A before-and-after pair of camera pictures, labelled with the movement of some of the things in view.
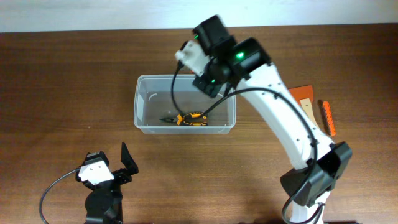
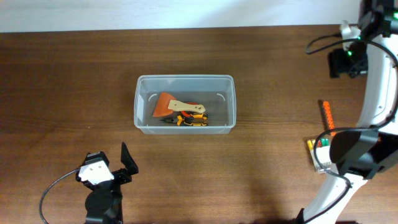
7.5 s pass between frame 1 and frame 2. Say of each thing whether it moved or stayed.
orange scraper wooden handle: moved
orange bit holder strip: stayed
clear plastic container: stayed
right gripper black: moved
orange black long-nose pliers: stayed
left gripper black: stayed
